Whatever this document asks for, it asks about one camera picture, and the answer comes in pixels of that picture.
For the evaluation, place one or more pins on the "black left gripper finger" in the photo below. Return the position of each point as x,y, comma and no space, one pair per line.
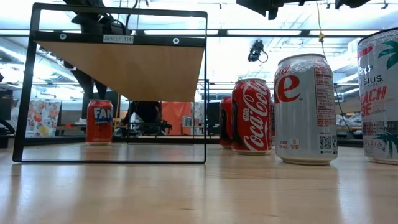
101,93
85,85

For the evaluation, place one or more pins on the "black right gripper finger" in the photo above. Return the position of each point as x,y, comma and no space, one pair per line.
258,6

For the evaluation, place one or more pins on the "orange Fanta can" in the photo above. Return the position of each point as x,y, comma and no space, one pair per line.
99,127

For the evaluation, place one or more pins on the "red Coca-Cola Star Wars can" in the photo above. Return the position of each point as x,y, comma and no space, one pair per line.
252,124

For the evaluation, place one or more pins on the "red Coke Zero can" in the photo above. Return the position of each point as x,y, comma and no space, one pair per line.
272,124

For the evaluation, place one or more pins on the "silver Diet Coke can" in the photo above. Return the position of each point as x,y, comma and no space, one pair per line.
298,124

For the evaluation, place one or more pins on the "white shelf label sticker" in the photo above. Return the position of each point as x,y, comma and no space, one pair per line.
118,39

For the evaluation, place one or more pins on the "black metal shelf wooden board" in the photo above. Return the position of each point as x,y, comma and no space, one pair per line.
124,68

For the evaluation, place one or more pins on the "black background monitor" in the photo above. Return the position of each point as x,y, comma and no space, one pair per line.
115,98

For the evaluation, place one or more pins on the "person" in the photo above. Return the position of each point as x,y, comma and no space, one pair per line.
146,112

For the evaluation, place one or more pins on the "floral patterned cloth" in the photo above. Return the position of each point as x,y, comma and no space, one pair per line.
43,119

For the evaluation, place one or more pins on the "orange partition panel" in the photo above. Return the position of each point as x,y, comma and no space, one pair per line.
175,116

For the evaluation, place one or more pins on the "dark background equipment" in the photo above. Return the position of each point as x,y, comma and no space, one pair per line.
4,105

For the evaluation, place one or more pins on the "cluttered background table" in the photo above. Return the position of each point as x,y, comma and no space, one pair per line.
348,121

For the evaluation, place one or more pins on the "black overhead frame bar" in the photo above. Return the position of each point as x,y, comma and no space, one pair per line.
264,32

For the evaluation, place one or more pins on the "black hanging camera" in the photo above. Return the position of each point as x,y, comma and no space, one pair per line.
255,51

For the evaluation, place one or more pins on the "black table frame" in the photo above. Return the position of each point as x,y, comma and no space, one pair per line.
186,140

